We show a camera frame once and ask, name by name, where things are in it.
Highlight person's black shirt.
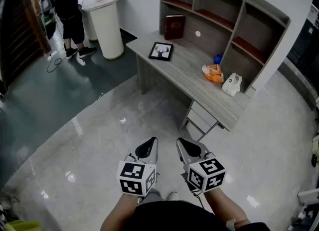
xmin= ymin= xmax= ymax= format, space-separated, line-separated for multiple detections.
xmin=129 ymin=200 xmax=271 ymax=231

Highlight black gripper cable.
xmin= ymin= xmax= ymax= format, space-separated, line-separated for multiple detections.
xmin=189 ymin=186 xmax=205 ymax=210

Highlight person's left forearm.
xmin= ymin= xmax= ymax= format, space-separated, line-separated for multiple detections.
xmin=100 ymin=192 xmax=140 ymax=231

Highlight black and green machine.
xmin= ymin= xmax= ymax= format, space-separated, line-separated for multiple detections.
xmin=39 ymin=0 xmax=58 ymax=40

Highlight person's right forearm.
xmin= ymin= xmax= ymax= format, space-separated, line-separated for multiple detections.
xmin=203 ymin=187 xmax=251 ymax=229

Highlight framed deer picture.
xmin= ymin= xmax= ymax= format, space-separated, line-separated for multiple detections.
xmin=148 ymin=41 xmax=174 ymax=62

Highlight grey wooden desk shelf unit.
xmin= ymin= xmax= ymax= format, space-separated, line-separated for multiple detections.
xmin=159 ymin=0 xmax=292 ymax=98

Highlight yellow green box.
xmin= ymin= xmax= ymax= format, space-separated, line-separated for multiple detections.
xmin=4 ymin=220 xmax=42 ymax=231

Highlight white tissue pack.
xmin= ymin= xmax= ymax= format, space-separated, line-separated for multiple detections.
xmin=222 ymin=72 xmax=243 ymax=97

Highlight dark red hardcover book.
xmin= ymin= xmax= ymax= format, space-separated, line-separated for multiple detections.
xmin=163 ymin=14 xmax=186 ymax=40

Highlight white round pedestal table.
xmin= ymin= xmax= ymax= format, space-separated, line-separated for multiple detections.
xmin=79 ymin=0 xmax=125 ymax=60

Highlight dark glass cabinet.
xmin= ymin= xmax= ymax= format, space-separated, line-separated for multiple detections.
xmin=286 ymin=2 xmax=319 ymax=81

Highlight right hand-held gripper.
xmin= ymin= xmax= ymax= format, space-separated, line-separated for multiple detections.
xmin=175 ymin=137 xmax=227 ymax=194

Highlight orange snack bag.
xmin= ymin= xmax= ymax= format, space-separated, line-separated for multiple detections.
xmin=201 ymin=64 xmax=224 ymax=84

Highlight person's grey trousers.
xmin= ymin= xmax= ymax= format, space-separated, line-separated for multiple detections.
xmin=142 ymin=188 xmax=165 ymax=205

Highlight black floor cable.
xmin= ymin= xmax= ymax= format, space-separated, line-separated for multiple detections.
xmin=46 ymin=57 xmax=64 ymax=73

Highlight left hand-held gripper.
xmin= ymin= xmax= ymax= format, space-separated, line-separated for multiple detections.
xmin=116 ymin=136 xmax=160 ymax=197

